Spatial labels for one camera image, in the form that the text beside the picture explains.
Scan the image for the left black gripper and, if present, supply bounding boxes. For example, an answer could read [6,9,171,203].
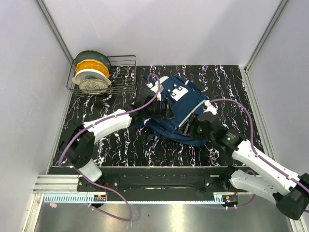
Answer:
[143,98,174,120]

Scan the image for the navy blue student backpack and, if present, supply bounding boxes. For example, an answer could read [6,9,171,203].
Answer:
[135,76,209,147]

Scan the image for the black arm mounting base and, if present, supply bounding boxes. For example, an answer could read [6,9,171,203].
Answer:
[77,167,234,203]

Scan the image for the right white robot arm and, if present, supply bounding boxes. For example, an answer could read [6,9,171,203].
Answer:
[180,112,309,220]

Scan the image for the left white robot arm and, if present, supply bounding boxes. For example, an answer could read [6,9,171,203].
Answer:
[58,88,175,191]

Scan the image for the grey patterned plate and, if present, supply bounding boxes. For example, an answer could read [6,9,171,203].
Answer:
[79,79,108,95]

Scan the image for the white plate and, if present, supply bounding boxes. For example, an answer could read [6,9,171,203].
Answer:
[72,69,111,86]

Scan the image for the yellow plate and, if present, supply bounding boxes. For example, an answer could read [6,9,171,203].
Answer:
[75,59,110,78]

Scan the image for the dark green plate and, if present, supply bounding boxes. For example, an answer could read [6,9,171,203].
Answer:
[75,50,111,70]

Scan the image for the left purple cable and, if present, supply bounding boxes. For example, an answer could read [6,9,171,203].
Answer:
[58,74,162,221]

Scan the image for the purple cable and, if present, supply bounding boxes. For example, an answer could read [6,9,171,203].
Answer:
[58,74,162,221]
[209,98,309,213]

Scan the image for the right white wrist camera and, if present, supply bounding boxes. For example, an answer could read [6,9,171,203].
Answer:
[203,100,217,116]

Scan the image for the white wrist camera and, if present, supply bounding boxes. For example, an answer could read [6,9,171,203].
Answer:
[203,100,217,116]
[147,83,164,102]

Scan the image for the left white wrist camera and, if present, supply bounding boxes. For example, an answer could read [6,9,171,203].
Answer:
[147,83,164,102]

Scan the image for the black wire dish rack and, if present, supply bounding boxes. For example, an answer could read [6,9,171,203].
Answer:
[66,55,137,96]

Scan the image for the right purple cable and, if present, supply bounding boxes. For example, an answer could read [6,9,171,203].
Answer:
[209,98,309,213]

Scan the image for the aluminium front rail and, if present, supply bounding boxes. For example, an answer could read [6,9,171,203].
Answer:
[32,174,296,194]

